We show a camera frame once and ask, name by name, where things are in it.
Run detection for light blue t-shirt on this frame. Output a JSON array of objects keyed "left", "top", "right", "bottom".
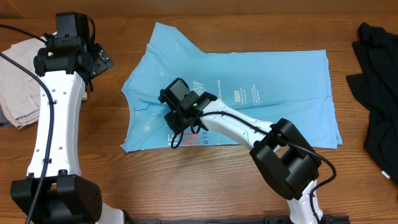
[{"left": 122, "top": 23, "right": 342, "bottom": 152}]

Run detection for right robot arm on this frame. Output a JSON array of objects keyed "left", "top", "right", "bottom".
[{"left": 159, "top": 78, "right": 323, "bottom": 223}]

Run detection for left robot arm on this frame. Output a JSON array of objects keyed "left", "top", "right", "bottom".
[{"left": 11, "top": 12, "right": 129, "bottom": 224}]

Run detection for folded beige trousers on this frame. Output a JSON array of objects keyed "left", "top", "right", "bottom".
[{"left": 1, "top": 39, "right": 45, "bottom": 128}]

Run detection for folded grey garment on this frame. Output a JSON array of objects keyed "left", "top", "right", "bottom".
[{"left": 1, "top": 98, "right": 82, "bottom": 132}]

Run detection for black garment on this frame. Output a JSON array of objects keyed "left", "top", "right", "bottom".
[{"left": 346, "top": 22, "right": 397, "bottom": 182}]

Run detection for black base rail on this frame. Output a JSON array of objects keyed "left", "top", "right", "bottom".
[{"left": 127, "top": 215, "right": 351, "bottom": 224}]

